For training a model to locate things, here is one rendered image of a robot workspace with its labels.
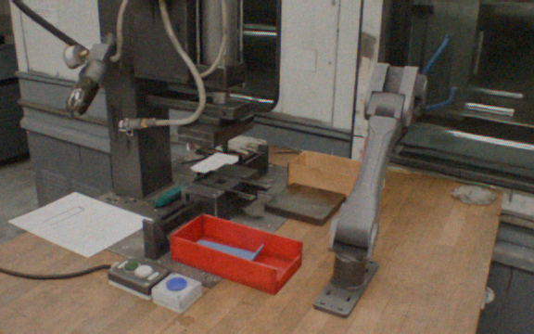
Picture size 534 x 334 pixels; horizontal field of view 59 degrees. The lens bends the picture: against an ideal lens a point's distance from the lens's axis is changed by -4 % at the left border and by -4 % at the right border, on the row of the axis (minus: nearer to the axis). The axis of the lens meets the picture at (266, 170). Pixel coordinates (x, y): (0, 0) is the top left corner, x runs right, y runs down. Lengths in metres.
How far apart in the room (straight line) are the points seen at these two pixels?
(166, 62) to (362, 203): 0.55
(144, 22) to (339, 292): 0.74
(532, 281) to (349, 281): 0.89
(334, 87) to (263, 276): 0.92
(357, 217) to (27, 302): 0.64
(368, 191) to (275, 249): 0.24
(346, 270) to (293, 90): 0.97
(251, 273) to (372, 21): 0.92
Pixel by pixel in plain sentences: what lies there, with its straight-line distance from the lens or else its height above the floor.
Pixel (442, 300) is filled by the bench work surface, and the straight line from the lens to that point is 1.01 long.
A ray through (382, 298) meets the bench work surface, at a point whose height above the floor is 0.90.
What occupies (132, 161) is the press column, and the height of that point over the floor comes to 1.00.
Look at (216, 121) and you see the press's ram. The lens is 1.14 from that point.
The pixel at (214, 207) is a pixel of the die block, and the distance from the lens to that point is 1.15.
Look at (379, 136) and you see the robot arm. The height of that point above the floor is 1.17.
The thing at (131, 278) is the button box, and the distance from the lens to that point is 0.98.
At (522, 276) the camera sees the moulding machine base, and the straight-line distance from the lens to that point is 1.73.
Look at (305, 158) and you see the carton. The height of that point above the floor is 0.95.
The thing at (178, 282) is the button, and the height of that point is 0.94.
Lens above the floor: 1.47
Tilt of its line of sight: 22 degrees down
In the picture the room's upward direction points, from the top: 1 degrees clockwise
